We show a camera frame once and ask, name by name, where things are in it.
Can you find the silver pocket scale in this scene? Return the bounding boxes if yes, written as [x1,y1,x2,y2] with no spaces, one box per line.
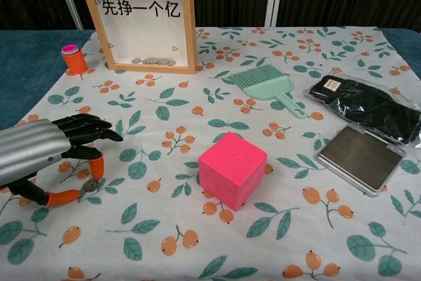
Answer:
[315,122,407,198]

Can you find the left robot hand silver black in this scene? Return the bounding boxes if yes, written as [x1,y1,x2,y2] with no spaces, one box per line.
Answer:
[0,113,124,208]

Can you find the pink foam cube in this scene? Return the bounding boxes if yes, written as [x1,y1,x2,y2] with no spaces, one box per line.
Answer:
[197,131,268,212]

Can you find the mint green hand brush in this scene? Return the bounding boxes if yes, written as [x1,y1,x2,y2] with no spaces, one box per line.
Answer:
[227,64,307,120]

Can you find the teal table cover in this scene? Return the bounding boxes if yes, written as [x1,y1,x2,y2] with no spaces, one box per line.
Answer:
[0,27,421,129]

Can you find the black gloves in plastic bag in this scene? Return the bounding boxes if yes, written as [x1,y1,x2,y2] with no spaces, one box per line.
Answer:
[302,70,421,149]

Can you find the floral tablecloth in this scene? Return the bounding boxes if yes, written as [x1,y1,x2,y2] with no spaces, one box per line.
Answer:
[0,26,421,281]

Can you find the wooden coin box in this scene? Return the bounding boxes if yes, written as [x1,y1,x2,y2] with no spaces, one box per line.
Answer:
[75,0,198,75]

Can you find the orange bottle pink cap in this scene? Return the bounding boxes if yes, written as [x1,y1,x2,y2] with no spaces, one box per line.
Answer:
[61,43,89,76]

